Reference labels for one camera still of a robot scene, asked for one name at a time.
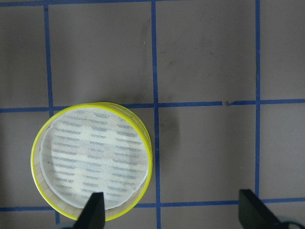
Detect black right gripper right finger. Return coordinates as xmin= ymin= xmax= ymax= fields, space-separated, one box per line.
xmin=239 ymin=189 xmax=286 ymax=229

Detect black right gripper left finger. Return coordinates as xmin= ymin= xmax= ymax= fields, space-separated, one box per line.
xmin=73 ymin=192 xmax=105 ymax=229

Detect yellow steamer basket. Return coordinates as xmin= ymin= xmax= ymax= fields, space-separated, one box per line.
xmin=30 ymin=102 xmax=153 ymax=221

